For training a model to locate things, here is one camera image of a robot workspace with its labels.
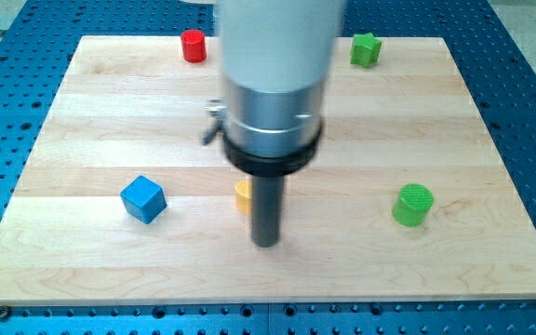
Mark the blue cube block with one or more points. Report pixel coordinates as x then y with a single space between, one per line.
143 199

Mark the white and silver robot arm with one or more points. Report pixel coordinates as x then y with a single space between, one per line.
275 56

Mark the yellow heart block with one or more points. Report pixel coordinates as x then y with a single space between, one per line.
243 196

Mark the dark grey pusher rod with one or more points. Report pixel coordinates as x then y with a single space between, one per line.
266 209

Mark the blue perforated metal base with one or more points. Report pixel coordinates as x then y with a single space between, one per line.
36 47

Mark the light wooden board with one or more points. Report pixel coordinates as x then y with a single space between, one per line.
131 106

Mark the red cylinder block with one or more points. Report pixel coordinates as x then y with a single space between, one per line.
193 45

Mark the green cylinder block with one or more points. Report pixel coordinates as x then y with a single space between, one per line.
412 204

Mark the green star block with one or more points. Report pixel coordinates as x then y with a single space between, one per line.
365 49

